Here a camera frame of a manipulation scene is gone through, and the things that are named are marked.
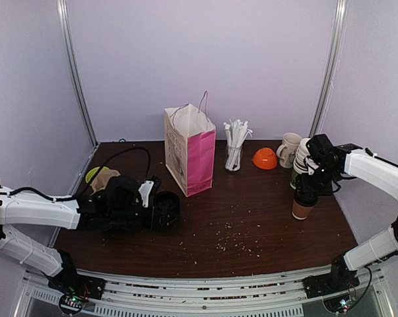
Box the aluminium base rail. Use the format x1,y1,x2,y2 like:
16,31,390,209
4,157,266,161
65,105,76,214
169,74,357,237
13,260,394,317

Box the glass jar of straws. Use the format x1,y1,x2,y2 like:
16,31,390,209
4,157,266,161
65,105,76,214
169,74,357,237
223,119,253,172

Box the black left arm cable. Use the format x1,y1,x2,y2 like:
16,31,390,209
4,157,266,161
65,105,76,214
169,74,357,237
0,147,152,202

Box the right aluminium frame post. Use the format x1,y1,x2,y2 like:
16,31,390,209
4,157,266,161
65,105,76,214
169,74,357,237
309,0,348,137

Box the orange bowl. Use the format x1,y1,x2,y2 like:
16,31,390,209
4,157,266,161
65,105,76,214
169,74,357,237
252,147,278,170

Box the pink and white paper bag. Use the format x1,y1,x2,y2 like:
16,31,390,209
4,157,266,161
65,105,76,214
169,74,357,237
164,91,216,197

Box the aluminium frame post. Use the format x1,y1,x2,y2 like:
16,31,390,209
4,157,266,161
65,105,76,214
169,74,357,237
57,0,98,147
309,0,348,137

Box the single black cup lid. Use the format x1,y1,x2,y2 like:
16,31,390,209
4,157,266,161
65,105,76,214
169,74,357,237
293,192,318,207

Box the single brown paper cup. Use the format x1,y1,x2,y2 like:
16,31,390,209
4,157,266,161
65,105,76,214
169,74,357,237
291,199,315,221

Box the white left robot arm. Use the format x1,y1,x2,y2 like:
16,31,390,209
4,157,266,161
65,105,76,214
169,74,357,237
0,176,159,299

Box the beige ceramic mug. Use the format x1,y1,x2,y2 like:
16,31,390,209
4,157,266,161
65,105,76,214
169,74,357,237
276,133,302,169

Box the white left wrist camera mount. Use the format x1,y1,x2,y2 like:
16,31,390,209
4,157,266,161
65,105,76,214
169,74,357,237
138,176,162,208

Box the lime green bowl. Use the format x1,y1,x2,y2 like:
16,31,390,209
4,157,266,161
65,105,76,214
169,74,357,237
85,166,109,184

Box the stack of paper cups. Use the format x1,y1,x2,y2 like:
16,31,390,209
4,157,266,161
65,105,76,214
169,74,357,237
290,138,310,190

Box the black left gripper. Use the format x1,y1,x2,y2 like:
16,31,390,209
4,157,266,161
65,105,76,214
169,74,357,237
109,203,181,232

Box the stack of black cup lids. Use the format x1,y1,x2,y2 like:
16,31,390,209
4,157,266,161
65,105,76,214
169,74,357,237
150,192,180,231

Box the left aluminium frame post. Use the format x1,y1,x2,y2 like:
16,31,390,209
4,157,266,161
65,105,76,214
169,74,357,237
57,0,98,147

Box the stack of cardboard cup carriers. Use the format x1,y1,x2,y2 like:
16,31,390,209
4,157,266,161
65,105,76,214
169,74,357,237
90,169,121,194

